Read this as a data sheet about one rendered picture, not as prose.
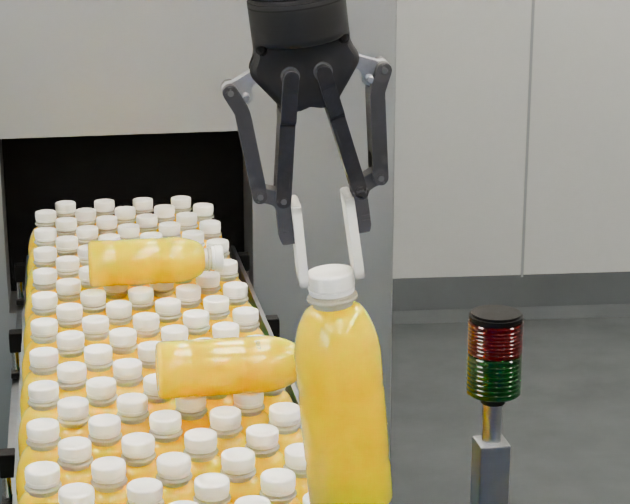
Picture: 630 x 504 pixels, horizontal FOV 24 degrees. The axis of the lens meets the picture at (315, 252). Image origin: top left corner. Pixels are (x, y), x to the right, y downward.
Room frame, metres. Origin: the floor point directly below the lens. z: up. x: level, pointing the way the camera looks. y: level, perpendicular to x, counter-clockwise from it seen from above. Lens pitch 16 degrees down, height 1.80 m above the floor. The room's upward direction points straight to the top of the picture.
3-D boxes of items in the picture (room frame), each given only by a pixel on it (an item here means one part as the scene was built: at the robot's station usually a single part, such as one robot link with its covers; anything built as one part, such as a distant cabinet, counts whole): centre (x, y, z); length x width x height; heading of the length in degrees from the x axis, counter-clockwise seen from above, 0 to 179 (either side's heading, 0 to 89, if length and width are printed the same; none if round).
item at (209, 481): (1.46, 0.11, 1.10); 0.04 x 0.04 x 0.02
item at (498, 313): (1.59, -0.21, 1.18); 0.06 x 0.06 x 0.16
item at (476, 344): (1.59, -0.21, 1.23); 0.06 x 0.06 x 0.04
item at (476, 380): (1.59, -0.21, 1.18); 0.06 x 0.06 x 0.05
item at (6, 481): (1.83, 0.42, 0.94); 0.03 x 0.02 x 0.08; 10
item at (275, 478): (1.48, 0.04, 1.10); 0.04 x 0.04 x 0.02
